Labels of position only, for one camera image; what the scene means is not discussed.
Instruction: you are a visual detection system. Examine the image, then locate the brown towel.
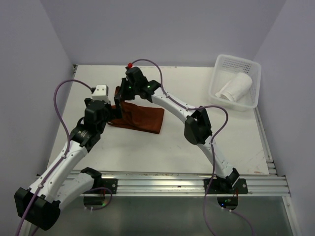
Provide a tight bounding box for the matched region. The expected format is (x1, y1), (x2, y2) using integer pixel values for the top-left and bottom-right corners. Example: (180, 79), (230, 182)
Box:
(107, 86), (165, 135)

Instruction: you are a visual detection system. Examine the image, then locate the white towel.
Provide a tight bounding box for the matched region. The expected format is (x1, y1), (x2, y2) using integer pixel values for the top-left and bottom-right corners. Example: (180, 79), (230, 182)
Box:
(215, 72), (252, 102)

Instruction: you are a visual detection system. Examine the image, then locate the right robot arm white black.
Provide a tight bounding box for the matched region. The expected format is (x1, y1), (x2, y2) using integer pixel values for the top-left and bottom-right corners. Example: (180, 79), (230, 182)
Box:
(114, 66), (240, 193)

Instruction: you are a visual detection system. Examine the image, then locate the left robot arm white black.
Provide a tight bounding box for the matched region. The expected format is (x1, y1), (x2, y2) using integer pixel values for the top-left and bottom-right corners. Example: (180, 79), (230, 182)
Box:
(14, 98), (117, 231)

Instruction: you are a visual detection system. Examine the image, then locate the white plastic basket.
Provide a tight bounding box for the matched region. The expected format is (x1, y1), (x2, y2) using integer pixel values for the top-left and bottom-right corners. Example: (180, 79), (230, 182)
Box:
(208, 55), (261, 111)

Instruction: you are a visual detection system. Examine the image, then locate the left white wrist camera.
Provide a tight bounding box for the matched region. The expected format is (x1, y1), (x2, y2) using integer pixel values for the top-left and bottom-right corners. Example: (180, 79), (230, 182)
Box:
(92, 85), (109, 103)

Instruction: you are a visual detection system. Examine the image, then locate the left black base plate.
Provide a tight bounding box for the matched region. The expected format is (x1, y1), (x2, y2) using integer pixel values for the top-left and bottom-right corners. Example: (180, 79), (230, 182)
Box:
(93, 178), (118, 194)

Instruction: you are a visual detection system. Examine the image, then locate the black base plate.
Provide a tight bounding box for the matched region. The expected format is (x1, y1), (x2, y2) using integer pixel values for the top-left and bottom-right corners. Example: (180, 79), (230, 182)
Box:
(93, 178), (118, 194)
(207, 178), (249, 194)

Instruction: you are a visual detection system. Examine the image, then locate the aluminium mounting rail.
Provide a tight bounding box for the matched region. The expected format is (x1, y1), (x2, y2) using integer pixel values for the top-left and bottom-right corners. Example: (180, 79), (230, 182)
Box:
(34, 169), (291, 197)

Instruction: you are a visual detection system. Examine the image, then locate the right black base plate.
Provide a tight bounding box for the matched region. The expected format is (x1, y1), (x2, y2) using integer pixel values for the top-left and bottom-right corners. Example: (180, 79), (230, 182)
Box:
(207, 178), (249, 194)

